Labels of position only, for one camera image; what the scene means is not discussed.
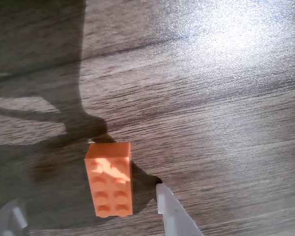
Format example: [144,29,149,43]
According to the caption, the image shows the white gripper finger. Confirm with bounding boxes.
[156,183,203,236]
[0,199,29,236]

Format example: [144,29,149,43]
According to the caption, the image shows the orange lego brick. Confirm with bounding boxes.
[84,142,134,218]

